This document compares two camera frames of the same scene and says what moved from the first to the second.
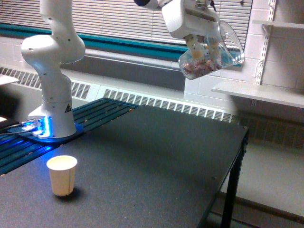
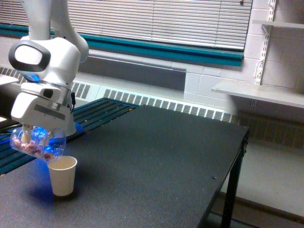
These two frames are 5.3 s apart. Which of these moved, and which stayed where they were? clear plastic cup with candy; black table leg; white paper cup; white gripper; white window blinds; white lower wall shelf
Moved: white gripper; clear plastic cup with candy
Stayed: white paper cup; white lower wall shelf; black table leg; white window blinds
